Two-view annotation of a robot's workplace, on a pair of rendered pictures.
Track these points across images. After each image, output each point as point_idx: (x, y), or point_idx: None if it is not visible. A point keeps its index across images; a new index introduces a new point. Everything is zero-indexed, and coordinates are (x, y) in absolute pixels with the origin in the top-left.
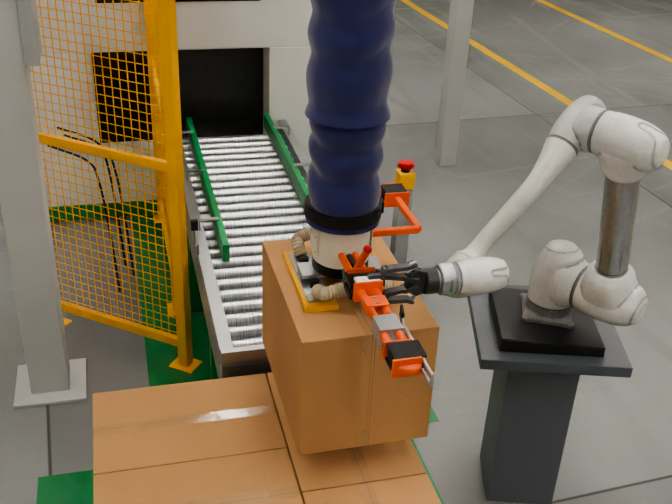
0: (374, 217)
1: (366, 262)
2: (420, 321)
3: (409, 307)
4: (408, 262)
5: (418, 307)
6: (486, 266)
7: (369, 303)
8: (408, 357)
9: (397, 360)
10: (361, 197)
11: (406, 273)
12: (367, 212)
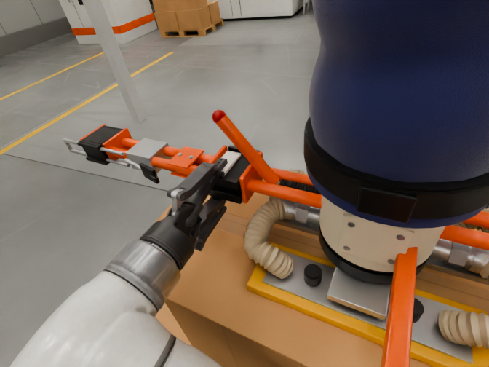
0: (310, 157)
1: (335, 253)
2: (191, 279)
3: (228, 293)
4: (185, 189)
5: (219, 305)
6: (45, 322)
7: (186, 149)
8: (92, 132)
9: (100, 125)
10: (311, 81)
11: (195, 207)
12: (313, 134)
